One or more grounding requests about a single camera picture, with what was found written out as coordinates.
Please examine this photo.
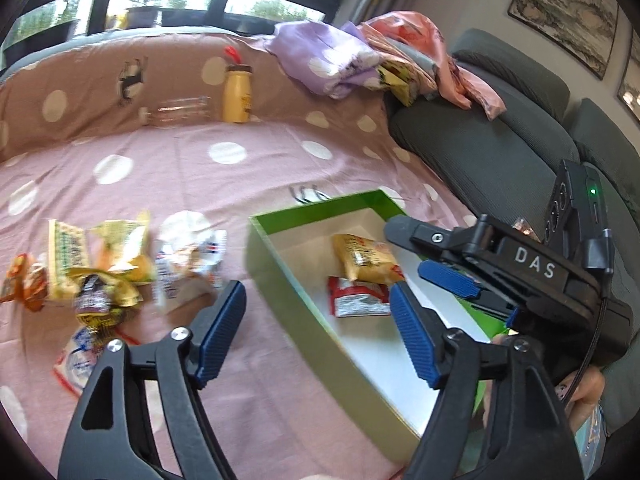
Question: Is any yellow patterned cloth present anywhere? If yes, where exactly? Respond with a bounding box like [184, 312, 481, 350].
[376, 61, 422, 106]

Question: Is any green cardboard box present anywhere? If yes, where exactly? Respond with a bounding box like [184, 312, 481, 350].
[244, 188, 511, 466]

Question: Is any white blue cracker bag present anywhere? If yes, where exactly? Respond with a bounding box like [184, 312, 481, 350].
[52, 326, 140, 398]

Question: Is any clear plastic water bottle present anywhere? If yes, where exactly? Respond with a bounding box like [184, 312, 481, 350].
[140, 96, 210, 128]

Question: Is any red orange snack bag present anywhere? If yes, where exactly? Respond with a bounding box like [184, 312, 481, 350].
[328, 276, 390, 318]

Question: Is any pink polka dot sheet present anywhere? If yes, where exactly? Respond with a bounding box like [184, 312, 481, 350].
[1, 117, 473, 479]

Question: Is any pink orange folded cloth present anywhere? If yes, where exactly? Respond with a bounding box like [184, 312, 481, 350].
[358, 11, 506, 120]

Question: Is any brown polka dot bolster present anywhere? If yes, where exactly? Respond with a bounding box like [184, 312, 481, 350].
[1, 32, 388, 160]

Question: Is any grey sofa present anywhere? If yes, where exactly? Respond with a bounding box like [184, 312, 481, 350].
[387, 27, 640, 421]

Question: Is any black camera unit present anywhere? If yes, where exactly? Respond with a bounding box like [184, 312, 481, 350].
[544, 159, 615, 278]

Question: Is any yellow wafer biscuit pack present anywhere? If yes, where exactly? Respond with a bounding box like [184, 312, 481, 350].
[48, 219, 90, 301]

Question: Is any black sesame snack bag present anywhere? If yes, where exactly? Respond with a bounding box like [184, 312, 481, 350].
[67, 268, 142, 330]

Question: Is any person right hand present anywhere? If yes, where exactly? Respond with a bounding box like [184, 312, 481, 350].
[555, 366, 605, 434]

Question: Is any framed landscape painting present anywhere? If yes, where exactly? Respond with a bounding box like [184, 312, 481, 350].
[508, 0, 618, 79]

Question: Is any black planter box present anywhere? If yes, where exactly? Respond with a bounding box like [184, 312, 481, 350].
[125, 6, 160, 29]

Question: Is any orange mushroom snack bag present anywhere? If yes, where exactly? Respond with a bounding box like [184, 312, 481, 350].
[1, 252, 48, 312]

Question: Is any yellow rice cracker bag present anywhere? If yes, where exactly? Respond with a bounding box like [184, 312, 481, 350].
[332, 234, 405, 285]

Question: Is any white Diovo snack bag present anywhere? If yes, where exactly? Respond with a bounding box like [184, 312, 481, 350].
[153, 210, 228, 314]

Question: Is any yellow bottle red strap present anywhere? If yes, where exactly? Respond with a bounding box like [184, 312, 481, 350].
[221, 45, 254, 125]

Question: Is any yellow green corn snack bag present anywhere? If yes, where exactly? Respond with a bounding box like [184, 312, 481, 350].
[90, 209, 155, 285]

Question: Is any purple folded cloth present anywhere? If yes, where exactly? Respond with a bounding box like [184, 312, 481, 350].
[264, 21, 383, 100]

